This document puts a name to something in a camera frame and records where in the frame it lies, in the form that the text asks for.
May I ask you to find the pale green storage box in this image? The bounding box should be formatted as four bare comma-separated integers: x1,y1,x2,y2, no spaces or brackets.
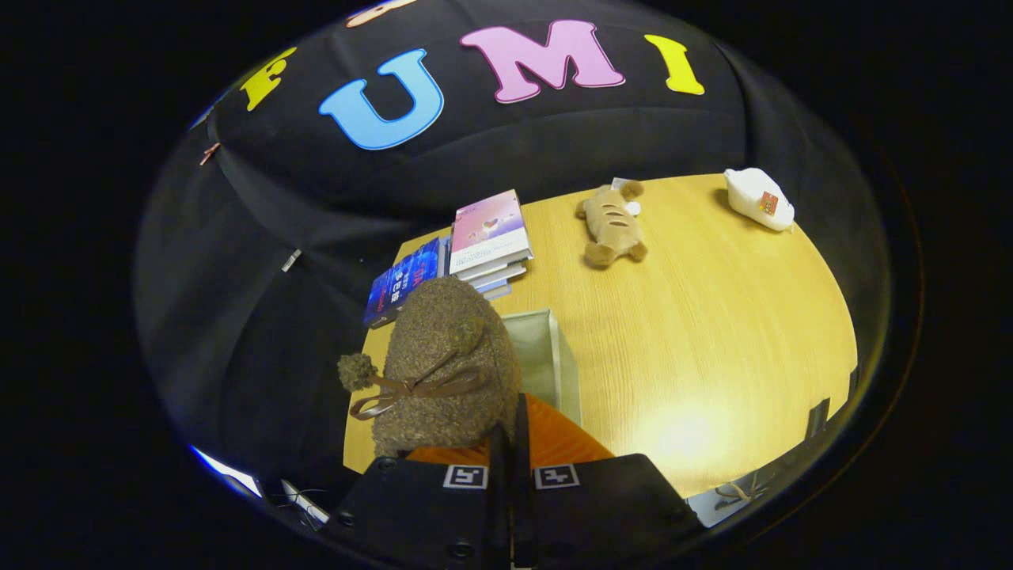
499,309,582,428

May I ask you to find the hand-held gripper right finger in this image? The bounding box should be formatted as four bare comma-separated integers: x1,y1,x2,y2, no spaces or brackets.
513,393,705,570

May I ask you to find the black backdrop cloth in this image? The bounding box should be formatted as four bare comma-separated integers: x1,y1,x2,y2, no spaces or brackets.
135,0,891,492

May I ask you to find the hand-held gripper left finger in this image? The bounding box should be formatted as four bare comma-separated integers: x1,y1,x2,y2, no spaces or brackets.
327,424,513,570

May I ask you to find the brown fuzzy shoe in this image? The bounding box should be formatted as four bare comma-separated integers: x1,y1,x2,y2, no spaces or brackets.
338,275,523,458

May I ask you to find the white pouch with red label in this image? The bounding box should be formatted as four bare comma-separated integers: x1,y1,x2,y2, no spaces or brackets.
724,168,795,232

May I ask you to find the pink book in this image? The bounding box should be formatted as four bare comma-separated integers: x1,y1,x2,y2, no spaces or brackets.
449,188,533,278

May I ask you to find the white book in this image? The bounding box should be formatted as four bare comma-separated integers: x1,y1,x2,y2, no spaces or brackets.
467,261,527,287

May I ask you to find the tan striped plush toy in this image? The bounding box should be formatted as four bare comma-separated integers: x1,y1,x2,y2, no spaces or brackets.
575,180,648,268

